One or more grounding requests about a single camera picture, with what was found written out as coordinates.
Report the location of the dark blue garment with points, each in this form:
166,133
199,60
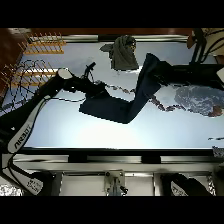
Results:
115,109

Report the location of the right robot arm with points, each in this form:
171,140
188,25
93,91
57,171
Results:
195,75

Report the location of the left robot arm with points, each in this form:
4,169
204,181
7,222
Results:
30,110

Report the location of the grey garment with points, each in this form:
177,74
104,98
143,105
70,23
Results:
123,55

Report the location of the silver frame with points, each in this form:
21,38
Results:
100,166

